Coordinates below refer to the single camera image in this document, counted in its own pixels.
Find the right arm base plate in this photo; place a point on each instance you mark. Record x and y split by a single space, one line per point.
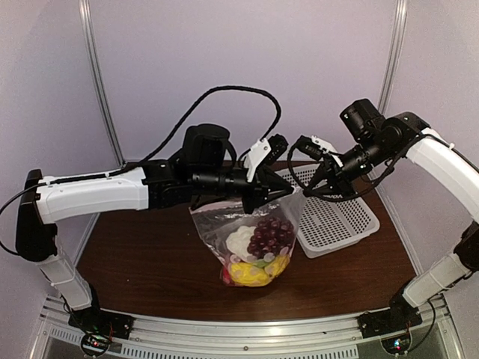
380 323

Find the yellow toy fruit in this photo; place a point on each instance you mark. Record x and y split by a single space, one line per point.
277 266
245 274

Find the red toy bell pepper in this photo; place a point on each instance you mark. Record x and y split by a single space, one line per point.
226 278

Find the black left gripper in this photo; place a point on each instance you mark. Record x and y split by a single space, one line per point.
264 179

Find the round circuit board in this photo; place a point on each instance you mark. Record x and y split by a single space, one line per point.
396 345
94 345

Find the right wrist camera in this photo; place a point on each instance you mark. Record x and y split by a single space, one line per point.
317 149

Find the left aluminium frame post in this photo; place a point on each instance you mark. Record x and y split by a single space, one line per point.
99 87

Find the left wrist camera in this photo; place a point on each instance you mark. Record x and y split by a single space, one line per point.
264 152

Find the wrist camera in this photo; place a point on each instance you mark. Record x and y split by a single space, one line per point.
264 152
317 149

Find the left round circuit board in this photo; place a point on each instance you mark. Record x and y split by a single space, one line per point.
94 345

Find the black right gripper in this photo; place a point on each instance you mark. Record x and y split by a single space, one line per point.
339 182

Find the dark red toy grapes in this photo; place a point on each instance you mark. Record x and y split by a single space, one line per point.
271 237

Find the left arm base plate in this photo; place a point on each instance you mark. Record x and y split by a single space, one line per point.
108 324

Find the right aluminium frame post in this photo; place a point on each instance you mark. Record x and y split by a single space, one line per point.
395 49

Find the clear zip top bag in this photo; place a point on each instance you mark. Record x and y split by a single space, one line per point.
214 222

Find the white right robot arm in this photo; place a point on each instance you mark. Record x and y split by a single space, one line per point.
381 140

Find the yellow toy fruit front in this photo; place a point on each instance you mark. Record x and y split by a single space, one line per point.
245 274

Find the right round circuit board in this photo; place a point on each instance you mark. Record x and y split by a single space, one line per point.
396 345

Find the front aluminium rail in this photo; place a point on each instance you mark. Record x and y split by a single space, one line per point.
329 337

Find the white perforated plastic basket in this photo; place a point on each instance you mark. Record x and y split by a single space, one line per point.
328 227

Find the white toy cauliflower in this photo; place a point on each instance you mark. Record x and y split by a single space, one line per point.
238 241

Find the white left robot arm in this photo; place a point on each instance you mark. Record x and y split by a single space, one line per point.
196 169

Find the aluminium frame post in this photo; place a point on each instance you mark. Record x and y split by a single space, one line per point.
99 87
395 49

